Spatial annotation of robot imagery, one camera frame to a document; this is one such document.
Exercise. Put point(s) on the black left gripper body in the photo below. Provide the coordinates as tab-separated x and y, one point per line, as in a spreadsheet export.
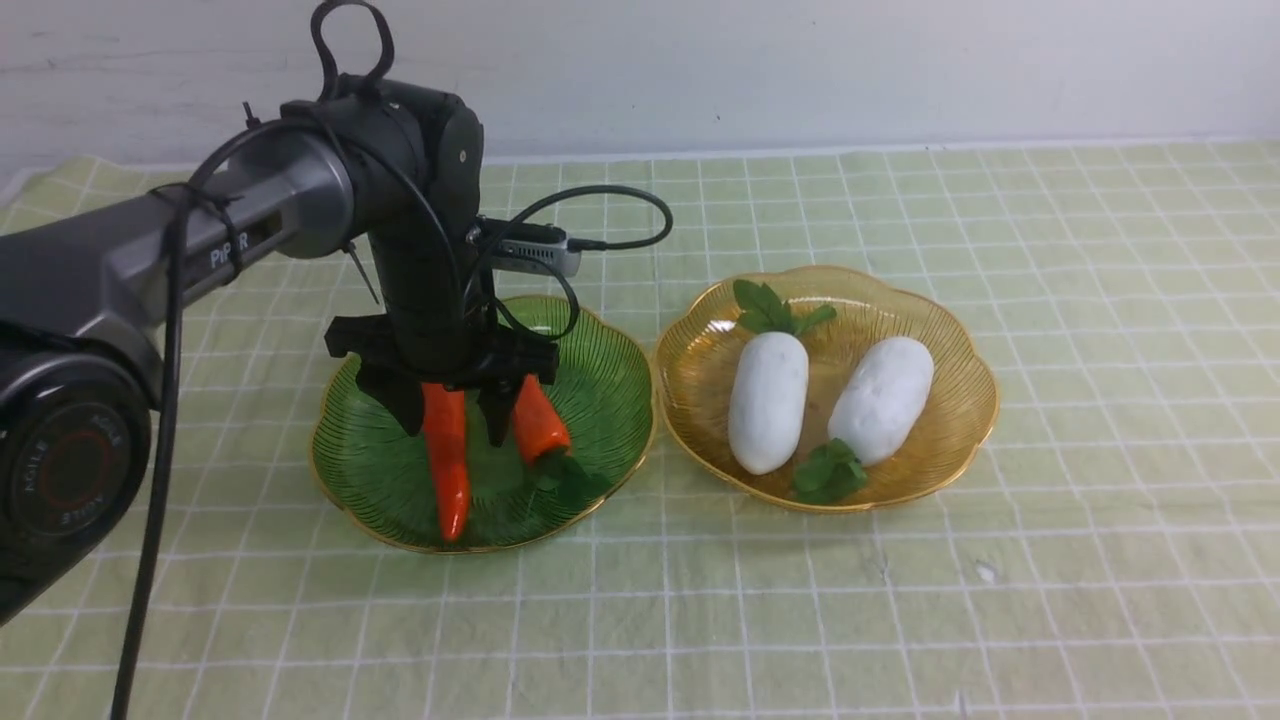
435	327

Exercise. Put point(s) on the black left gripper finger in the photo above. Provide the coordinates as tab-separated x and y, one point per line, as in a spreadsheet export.
496	400
399	395

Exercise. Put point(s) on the orange toy carrot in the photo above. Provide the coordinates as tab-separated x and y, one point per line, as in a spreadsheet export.
545	445
444	429

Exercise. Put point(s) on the white toy radish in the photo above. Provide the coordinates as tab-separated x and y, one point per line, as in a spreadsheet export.
885	396
768	396

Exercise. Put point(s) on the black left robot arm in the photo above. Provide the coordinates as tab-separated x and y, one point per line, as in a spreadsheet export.
81	298

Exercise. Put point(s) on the green glass plate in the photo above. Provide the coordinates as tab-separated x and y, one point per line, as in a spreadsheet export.
380	478

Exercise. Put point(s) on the amber glass plate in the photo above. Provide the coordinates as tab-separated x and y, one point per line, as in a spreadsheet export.
696	355

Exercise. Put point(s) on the green checked tablecloth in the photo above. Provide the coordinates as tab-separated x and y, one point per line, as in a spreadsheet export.
1110	554

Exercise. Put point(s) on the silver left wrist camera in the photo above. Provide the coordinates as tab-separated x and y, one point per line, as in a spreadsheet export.
526	248

